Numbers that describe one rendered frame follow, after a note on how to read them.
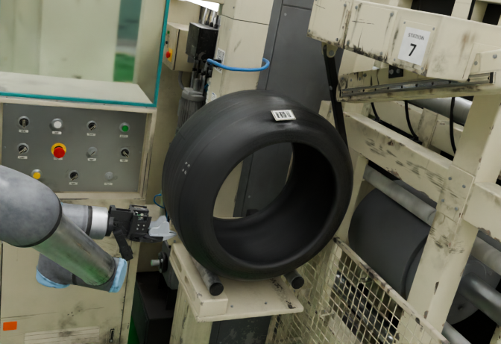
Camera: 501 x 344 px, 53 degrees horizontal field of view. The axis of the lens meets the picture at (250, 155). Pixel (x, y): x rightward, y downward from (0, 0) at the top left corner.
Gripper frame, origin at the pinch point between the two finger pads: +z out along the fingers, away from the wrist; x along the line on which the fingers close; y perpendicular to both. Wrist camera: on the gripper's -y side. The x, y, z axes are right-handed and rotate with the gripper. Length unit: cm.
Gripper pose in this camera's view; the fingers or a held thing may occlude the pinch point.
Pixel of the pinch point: (171, 236)
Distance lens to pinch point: 155.5
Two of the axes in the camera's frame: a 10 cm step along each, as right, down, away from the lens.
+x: -3.8, -3.6, 8.5
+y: 2.9, -9.2, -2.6
